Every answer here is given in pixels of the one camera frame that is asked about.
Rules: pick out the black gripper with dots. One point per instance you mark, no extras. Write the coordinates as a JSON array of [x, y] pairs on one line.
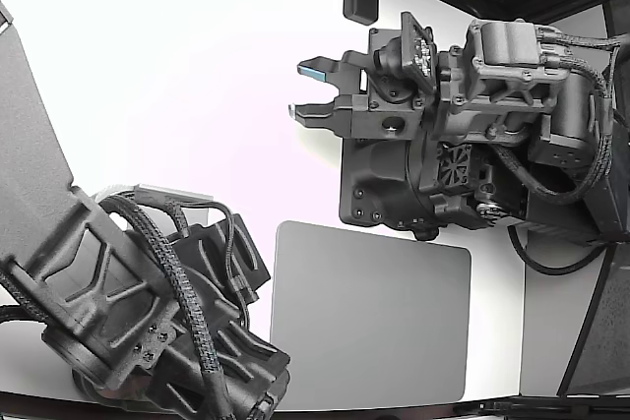
[[207, 248], [394, 120]]

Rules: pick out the grey rounded rectangular mat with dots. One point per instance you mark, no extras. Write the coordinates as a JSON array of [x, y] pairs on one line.
[[369, 317]]

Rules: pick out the dark mesh enclosure panel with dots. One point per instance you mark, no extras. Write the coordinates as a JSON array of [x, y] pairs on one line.
[[610, 331]]

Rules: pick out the black table edge trim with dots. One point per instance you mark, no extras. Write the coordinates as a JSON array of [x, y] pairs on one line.
[[394, 415]]

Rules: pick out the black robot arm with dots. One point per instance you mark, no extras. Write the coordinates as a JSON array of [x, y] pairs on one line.
[[34, 144], [492, 110]]

